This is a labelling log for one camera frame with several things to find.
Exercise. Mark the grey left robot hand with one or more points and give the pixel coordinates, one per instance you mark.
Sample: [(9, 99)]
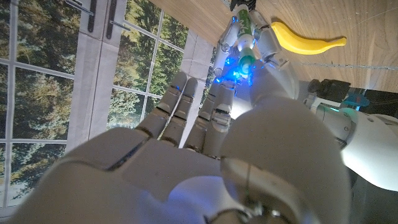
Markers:
[(269, 43)]

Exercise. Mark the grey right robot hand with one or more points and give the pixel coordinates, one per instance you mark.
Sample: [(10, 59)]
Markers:
[(186, 174)]

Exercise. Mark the green marker cap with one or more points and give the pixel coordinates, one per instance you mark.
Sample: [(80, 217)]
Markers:
[(247, 59)]

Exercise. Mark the white green marker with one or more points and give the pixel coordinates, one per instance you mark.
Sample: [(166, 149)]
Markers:
[(245, 25)]

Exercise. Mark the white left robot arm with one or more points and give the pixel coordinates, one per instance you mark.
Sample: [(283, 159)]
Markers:
[(373, 146)]

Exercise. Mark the yellow toy banana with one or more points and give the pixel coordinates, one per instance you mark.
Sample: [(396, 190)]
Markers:
[(295, 43)]

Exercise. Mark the printed window backdrop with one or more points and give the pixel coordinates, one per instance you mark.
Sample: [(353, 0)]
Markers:
[(40, 93)]

